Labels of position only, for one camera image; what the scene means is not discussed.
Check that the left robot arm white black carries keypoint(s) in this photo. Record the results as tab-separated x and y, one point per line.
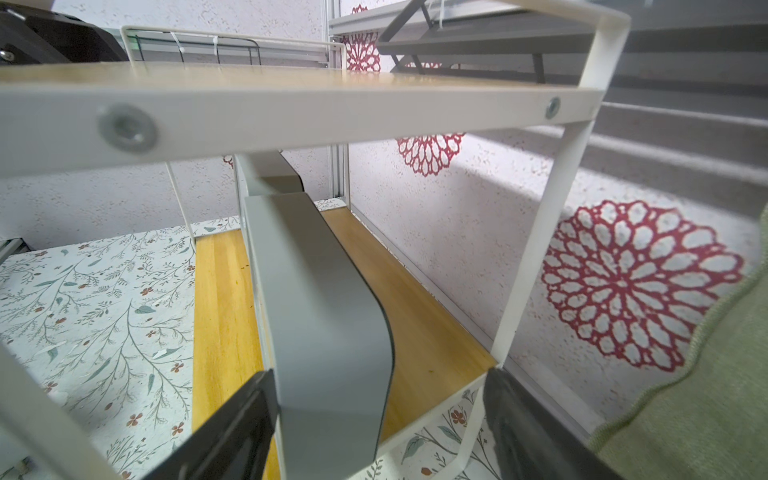
31	36

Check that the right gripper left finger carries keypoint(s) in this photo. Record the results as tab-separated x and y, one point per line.
234	442

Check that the grey metal wall shelf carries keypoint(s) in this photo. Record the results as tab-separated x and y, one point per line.
698	41

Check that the yellow wooden two-tier shelf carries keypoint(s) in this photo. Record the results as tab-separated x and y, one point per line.
96	389

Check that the green cushion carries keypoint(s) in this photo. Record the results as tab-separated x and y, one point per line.
673	297

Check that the black wire wall rack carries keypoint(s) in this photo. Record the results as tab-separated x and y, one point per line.
166	44

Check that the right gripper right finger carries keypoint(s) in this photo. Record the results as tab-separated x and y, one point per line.
530	443

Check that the grey square alarm clock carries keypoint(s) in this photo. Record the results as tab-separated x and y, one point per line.
263	173
325	336

